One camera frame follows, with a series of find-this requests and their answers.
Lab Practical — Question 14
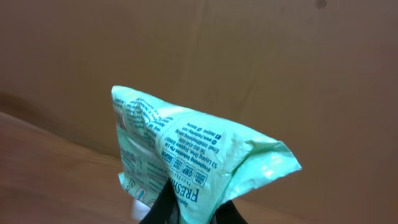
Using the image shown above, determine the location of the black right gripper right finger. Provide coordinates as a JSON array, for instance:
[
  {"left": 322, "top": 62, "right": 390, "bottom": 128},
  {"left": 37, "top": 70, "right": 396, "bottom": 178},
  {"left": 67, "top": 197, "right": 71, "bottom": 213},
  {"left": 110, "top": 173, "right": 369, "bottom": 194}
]
[{"left": 214, "top": 200, "right": 248, "bottom": 224}]

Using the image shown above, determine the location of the white barcode scanner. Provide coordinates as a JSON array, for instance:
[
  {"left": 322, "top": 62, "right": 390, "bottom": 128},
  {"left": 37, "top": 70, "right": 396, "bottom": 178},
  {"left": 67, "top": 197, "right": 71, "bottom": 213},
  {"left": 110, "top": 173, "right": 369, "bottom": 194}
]
[{"left": 130, "top": 199, "right": 150, "bottom": 222}]

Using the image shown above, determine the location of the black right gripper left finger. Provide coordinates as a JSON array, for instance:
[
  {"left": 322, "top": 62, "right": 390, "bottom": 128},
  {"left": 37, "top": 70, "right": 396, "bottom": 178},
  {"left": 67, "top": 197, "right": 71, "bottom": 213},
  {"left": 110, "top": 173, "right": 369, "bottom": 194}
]
[{"left": 139, "top": 179, "right": 180, "bottom": 224}]

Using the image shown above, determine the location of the teal snack packet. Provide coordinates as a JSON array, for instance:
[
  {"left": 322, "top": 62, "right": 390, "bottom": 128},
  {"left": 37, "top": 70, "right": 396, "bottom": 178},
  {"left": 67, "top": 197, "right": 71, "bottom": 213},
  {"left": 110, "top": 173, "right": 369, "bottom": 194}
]
[{"left": 111, "top": 86, "right": 301, "bottom": 223}]

